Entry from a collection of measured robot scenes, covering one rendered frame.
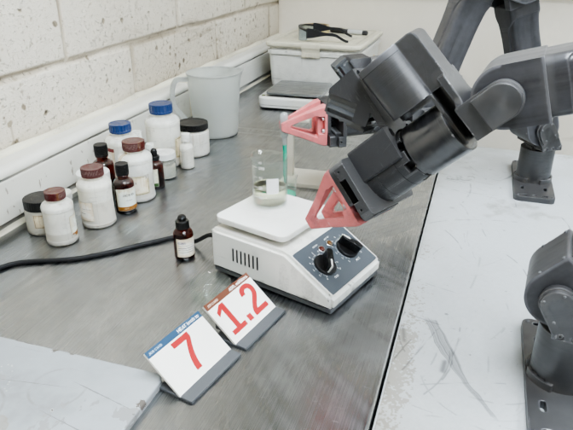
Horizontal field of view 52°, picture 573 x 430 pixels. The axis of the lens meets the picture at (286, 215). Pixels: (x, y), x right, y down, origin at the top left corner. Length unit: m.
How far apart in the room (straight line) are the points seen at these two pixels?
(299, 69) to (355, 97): 1.27
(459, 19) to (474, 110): 0.50
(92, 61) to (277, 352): 0.78
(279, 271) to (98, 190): 0.36
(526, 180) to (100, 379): 0.85
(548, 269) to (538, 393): 0.14
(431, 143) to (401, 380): 0.26
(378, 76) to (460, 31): 0.48
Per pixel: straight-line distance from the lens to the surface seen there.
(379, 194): 0.62
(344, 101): 0.63
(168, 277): 0.85
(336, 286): 0.75
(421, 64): 0.57
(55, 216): 0.95
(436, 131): 0.57
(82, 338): 0.76
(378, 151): 0.60
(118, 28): 1.35
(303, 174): 1.17
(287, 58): 1.89
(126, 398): 0.64
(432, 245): 0.94
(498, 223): 1.05
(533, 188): 1.19
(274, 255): 0.76
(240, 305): 0.73
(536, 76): 0.55
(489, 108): 0.54
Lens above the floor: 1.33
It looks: 25 degrees down
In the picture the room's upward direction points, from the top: straight up
